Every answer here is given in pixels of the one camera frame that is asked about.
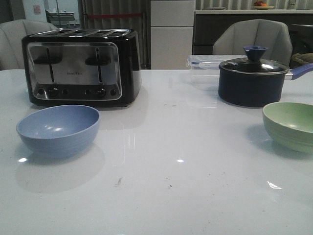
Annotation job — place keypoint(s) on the grey chair right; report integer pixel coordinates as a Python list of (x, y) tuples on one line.
[(258, 32)]

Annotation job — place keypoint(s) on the dark counter unit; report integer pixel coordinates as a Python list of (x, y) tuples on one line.
[(209, 25)]

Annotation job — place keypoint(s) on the green bowl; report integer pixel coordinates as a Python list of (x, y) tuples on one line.
[(290, 124)]

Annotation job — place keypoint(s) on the blue bowl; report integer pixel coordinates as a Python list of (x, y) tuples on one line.
[(60, 131)]

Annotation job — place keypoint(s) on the grey chair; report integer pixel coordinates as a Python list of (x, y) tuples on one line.
[(258, 32), (11, 35)]

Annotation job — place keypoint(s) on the clear plastic container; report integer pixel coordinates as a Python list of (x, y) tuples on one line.
[(205, 70)]

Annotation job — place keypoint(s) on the dark blue saucepan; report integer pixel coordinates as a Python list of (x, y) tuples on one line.
[(255, 90)]

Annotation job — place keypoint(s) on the glass pot lid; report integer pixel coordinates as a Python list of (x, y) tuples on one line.
[(253, 63)]

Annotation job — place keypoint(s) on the grey chair left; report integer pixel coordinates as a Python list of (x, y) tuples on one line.
[(11, 35)]

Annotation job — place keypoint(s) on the black and steel toaster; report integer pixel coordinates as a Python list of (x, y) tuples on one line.
[(94, 67)]

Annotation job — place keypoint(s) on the white cabinet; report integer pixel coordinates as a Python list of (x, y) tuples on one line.
[(172, 23)]

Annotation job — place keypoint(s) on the fruit plate on counter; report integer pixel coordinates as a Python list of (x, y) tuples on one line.
[(261, 5)]

